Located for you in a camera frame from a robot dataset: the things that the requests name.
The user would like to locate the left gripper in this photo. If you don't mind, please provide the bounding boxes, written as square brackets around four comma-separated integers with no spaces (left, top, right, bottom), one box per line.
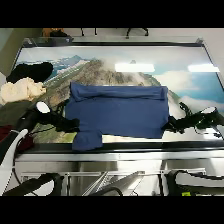
[49,112,82,133]

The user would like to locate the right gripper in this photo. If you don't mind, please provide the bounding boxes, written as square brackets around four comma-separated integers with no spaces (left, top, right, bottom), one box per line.
[161,115,185,134]

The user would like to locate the blue T-shirt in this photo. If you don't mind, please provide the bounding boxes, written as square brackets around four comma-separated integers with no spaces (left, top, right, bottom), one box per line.
[64,81,170,152]

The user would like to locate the dark red garment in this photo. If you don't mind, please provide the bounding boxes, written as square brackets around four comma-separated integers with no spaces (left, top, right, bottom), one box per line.
[0,124,35,154]

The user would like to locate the grey-green garment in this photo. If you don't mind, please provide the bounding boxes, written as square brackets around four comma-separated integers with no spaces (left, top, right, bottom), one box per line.
[0,99,38,128]

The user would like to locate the cream garment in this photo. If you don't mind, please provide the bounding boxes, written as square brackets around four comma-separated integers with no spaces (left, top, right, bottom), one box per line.
[0,76,48,105]

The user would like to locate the black garment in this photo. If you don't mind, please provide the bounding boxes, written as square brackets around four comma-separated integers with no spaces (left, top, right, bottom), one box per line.
[5,61,55,85]

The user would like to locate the black chair legs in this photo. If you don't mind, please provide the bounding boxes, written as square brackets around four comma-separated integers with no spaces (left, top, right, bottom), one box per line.
[79,27,98,36]

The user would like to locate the black chair base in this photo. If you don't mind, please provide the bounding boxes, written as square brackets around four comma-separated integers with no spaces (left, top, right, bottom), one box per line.
[125,27,150,38]

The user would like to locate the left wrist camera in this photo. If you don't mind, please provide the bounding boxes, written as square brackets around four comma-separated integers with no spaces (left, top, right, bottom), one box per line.
[57,99,70,115]

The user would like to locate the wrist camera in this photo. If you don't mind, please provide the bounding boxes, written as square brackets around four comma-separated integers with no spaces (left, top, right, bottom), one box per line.
[57,99,70,115]
[178,101,193,118]

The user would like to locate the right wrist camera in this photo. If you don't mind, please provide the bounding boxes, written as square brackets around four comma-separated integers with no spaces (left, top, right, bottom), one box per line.
[178,101,193,118]

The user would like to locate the silver frame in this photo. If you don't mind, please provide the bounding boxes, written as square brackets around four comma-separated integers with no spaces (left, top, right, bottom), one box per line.
[13,150,224,197]

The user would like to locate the black cable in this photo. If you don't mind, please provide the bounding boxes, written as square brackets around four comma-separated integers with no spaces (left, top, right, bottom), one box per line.
[89,186,125,197]

